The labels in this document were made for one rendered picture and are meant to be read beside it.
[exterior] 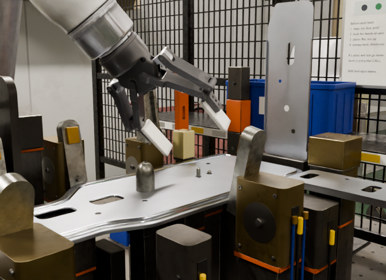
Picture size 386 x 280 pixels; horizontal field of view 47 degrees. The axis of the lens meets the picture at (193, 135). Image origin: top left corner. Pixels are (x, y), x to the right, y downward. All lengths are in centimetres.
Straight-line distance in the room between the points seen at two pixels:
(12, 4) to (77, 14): 60
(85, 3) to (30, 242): 35
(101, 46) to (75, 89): 351
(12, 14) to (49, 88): 284
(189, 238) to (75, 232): 15
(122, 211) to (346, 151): 48
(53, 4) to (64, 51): 346
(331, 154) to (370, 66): 36
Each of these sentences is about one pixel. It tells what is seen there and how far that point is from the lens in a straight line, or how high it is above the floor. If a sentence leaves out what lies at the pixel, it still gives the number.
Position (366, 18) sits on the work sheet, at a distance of 124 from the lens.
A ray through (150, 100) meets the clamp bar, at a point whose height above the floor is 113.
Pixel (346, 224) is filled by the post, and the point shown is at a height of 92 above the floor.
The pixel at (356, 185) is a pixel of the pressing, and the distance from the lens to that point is 84.
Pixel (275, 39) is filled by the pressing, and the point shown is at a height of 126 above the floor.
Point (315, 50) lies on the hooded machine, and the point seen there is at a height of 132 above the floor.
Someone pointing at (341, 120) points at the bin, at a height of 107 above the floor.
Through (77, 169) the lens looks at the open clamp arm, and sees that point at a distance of 85.
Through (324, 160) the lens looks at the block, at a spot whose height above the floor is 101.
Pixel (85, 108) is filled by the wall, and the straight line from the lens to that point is 424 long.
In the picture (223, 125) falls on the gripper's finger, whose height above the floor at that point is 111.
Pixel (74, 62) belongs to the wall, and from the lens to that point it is 418.
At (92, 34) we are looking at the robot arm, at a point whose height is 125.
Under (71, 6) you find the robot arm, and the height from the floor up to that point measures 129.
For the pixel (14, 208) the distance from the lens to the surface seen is 48.
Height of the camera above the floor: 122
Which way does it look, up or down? 10 degrees down
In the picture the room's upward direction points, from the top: straight up
